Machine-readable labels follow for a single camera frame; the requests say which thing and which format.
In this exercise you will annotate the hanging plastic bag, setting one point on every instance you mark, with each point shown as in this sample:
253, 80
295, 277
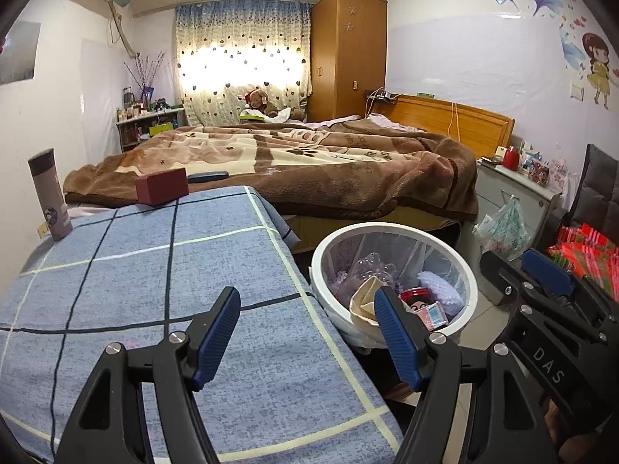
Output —
503, 229

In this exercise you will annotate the air conditioner pipe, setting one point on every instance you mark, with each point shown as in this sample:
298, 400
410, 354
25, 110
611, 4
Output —
121, 29

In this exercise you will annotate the dark chair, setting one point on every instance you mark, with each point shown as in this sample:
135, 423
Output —
597, 179

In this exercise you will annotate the clear plastic bottle red label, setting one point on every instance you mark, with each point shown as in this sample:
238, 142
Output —
372, 266

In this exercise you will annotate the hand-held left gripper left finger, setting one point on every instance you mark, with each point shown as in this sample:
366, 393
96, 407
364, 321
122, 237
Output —
217, 338

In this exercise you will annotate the grey thermos flask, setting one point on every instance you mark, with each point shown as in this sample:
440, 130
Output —
51, 193

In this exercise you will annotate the red cartoon drink can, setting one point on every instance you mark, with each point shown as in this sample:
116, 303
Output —
416, 296

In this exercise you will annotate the wall switch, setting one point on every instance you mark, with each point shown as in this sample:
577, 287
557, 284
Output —
577, 92

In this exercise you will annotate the dark red box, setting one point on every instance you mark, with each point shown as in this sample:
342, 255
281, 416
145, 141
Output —
162, 187

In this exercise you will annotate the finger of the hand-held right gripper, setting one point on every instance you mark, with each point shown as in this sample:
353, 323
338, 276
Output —
500, 273
549, 270

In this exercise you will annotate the silver wall poster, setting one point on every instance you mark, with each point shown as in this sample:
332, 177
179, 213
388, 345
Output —
19, 51

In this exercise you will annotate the wooden headboard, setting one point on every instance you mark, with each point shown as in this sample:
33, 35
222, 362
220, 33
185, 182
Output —
464, 123

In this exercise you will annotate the cluttered shelf unit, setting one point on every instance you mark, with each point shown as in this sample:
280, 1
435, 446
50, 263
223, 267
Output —
147, 123

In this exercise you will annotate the white foam net sleeve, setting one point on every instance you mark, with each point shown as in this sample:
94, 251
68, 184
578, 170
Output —
442, 290

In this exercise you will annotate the brown teddy bear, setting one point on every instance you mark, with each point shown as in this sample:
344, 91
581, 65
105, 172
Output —
258, 101

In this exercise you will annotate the white waste bin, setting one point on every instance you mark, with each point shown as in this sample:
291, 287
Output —
324, 290

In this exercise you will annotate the brown printed blanket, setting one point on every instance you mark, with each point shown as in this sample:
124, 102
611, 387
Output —
338, 174

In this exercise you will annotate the black remote control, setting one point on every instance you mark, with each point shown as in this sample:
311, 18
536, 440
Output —
208, 176

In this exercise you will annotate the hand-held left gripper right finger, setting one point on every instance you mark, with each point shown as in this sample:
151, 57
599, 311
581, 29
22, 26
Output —
395, 343

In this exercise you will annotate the green box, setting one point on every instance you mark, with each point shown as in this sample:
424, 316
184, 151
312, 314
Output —
251, 116

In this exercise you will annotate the blue plaid tablecloth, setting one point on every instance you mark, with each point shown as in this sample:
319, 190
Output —
145, 275

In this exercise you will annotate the pink milk carton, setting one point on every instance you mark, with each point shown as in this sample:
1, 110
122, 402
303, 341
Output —
434, 317

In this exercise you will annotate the red container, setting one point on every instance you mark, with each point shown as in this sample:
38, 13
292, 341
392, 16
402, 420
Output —
511, 158

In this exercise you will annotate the girl wall sticker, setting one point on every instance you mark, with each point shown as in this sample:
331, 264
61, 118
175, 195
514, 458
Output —
599, 67

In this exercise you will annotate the patterned window curtain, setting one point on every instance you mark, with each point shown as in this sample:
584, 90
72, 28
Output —
242, 58

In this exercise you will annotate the pink pillow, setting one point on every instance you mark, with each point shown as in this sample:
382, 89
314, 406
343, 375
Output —
382, 121

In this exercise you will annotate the power strip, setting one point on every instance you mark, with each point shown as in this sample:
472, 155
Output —
379, 95

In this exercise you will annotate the beige paper packet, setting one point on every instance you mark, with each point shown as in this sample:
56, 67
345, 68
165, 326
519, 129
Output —
362, 302

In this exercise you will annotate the grey nightstand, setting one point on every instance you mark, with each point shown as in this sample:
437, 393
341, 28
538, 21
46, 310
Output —
512, 188

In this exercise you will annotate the wooden wardrobe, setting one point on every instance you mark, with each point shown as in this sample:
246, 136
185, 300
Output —
348, 53

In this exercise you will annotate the vase of branches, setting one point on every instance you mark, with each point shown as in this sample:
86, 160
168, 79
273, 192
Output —
145, 77

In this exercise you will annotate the red green patterned bag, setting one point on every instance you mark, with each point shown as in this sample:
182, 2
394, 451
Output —
587, 256

